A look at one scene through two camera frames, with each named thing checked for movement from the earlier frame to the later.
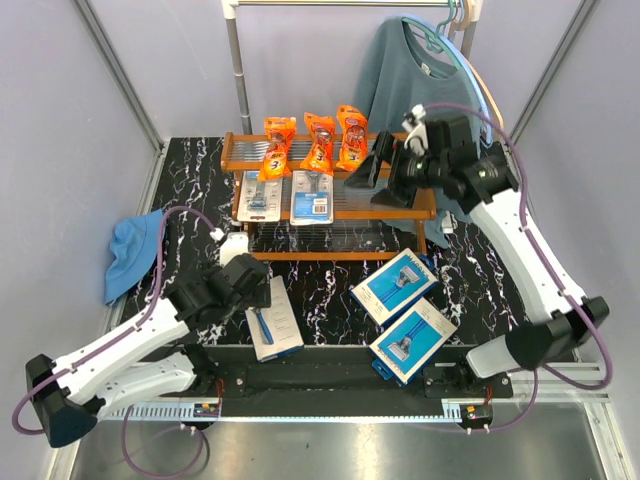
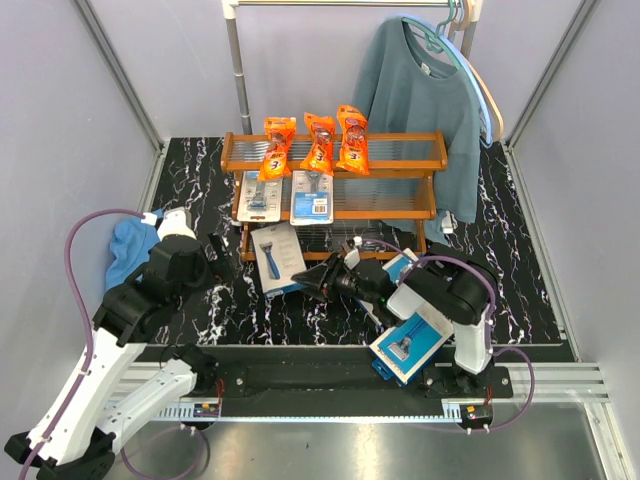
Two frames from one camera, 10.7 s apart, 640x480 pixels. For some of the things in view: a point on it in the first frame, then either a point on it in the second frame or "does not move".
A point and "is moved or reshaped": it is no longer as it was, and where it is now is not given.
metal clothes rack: (229, 9) does not move
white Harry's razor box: (275, 330) → (279, 257)
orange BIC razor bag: (353, 151) does not move
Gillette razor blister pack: (311, 198) does not move
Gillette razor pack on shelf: (259, 200) does not move
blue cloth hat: (134, 248) does not move
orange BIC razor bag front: (280, 131) does not move
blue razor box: (394, 286) is moved or reshaped
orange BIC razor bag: (319, 155) does not move
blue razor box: (407, 348) does not move
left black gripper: (261, 296) → (224, 261)
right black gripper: (382, 149) → (316, 275)
